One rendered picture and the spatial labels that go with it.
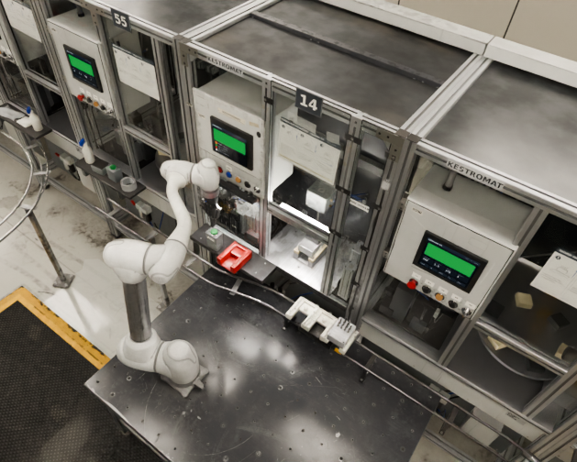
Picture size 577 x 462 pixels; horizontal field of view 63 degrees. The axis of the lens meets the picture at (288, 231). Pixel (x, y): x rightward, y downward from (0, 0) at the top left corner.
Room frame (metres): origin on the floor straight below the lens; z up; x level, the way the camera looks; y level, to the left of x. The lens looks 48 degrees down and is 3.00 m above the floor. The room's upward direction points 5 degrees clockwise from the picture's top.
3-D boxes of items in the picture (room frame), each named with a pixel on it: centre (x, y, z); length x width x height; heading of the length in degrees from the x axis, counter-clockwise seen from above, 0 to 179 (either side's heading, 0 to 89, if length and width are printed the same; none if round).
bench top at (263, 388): (1.01, 0.05, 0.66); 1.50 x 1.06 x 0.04; 58
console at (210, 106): (1.89, 0.25, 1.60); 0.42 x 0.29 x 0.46; 58
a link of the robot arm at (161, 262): (1.18, 0.50, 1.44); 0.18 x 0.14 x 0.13; 172
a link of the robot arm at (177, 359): (1.05, 0.48, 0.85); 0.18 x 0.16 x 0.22; 82
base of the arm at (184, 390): (1.04, 0.45, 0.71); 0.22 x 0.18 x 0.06; 58
